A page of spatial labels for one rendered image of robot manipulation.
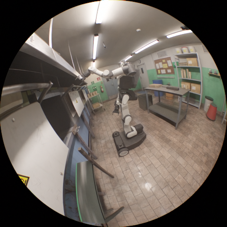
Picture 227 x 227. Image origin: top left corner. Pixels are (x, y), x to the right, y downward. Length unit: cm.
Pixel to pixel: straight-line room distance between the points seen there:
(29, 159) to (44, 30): 148
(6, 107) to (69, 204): 73
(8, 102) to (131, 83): 117
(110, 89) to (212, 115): 567
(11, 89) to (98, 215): 75
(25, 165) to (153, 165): 138
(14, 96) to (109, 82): 508
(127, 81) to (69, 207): 145
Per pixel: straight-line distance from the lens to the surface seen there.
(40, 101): 55
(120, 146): 130
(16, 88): 32
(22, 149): 37
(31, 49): 36
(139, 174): 127
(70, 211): 77
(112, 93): 525
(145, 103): 256
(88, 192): 66
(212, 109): 288
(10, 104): 50
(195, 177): 156
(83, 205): 70
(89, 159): 66
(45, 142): 45
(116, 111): 133
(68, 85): 324
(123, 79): 95
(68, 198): 76
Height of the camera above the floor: 124
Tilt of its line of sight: 25 degrees down
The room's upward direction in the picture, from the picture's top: 18 degrees counter-clockwise
